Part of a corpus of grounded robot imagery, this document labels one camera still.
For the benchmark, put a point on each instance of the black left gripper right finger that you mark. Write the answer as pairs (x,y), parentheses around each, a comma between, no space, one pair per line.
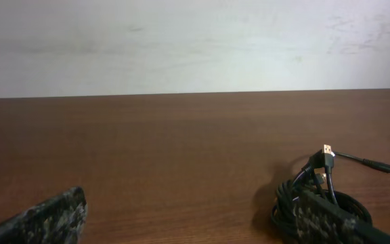
(320,221)

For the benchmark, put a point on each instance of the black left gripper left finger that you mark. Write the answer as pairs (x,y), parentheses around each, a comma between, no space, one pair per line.
(59,219)

